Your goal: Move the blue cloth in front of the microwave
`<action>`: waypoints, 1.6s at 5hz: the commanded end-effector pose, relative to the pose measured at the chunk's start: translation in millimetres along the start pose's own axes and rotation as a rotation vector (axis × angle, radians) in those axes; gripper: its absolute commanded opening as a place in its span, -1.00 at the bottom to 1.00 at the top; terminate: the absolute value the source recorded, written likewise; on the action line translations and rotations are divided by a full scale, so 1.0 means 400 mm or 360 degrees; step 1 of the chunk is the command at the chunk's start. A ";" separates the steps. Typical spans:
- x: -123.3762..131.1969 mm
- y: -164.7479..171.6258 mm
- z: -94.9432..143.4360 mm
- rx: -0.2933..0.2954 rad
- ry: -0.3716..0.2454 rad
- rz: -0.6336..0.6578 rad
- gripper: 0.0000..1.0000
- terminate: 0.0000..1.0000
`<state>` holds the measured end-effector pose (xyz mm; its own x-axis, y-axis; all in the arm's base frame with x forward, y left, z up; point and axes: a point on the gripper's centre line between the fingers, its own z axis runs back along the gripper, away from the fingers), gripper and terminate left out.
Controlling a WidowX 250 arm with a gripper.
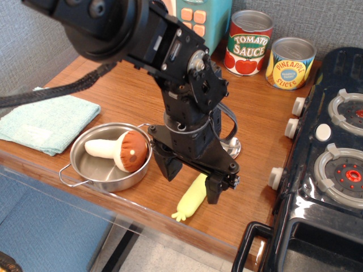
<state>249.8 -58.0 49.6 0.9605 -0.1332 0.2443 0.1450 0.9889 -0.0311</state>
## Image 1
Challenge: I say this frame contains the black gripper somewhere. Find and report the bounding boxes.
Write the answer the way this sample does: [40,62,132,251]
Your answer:
[147,116,240,205]

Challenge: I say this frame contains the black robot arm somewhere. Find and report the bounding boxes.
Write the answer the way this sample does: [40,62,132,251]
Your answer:
[25,1,239,204]

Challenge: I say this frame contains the light blue folded cloth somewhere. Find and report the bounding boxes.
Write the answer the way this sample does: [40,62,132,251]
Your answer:
[1,95,101,156]

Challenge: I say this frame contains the teal toy microwave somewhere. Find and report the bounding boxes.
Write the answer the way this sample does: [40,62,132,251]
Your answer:
[165,0,232,54]

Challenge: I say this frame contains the yellow-green plush vegetable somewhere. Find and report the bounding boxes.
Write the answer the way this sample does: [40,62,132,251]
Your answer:
[171,173,207,222]

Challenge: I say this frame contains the shiny steel round object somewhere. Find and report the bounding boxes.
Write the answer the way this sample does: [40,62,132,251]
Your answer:
[221,137,242,159]

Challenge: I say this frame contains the plush brown mushroom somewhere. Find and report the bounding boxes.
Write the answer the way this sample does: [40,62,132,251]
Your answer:
[85,130,148,173]

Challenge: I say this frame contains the small steel pan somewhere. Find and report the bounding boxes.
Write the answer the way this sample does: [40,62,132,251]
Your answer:
[58,122,152,192]

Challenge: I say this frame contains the black toy stove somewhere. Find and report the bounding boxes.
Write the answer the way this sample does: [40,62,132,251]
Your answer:
[232,47,362,271]

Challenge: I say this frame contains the pineapple slices can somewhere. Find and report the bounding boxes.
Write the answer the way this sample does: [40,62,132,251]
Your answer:
[265,37,316,90]

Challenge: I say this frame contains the tomato sauce can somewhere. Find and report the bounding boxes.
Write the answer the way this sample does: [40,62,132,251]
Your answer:
[224,10,274,76]

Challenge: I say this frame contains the black braided cable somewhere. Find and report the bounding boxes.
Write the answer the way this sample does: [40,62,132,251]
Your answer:
[0,61,118,108]

